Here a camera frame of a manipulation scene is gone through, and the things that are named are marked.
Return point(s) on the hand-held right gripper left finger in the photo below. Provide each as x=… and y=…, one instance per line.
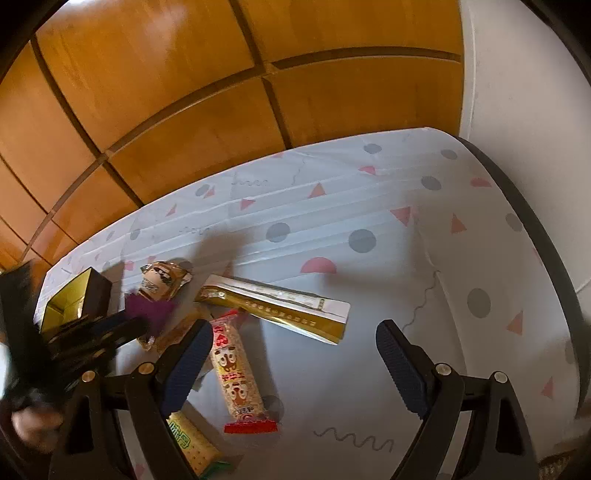
x=189, y=364

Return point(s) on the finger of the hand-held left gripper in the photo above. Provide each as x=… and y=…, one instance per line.
x=87, y=326
x=120, y=332

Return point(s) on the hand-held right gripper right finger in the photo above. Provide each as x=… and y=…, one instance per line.
x=401, y=364

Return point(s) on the black box with gold lining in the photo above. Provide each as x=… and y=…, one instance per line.
x=69, y=300

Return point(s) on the purple snack packet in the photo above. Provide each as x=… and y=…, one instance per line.
x=147, y=311

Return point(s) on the clear pastry packet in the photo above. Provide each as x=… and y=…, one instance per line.
x=178, y=330

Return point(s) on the long rice cracker packet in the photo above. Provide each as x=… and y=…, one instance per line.
x=233, y=369

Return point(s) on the dark brown snack packet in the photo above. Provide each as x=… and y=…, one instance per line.
x=161, y=279

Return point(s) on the green yellow cracker packet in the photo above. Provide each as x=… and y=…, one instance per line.
x=191, y=443

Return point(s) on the long gold white packet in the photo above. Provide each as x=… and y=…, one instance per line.
x=277, y=304

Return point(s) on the person's left hand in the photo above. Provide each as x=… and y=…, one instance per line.
x=34, y=429

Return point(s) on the patterned white tablecloth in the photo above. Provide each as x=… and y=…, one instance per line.
x=369, y=286

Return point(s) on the dark rimmed table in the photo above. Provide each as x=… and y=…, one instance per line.
x=545, y=240

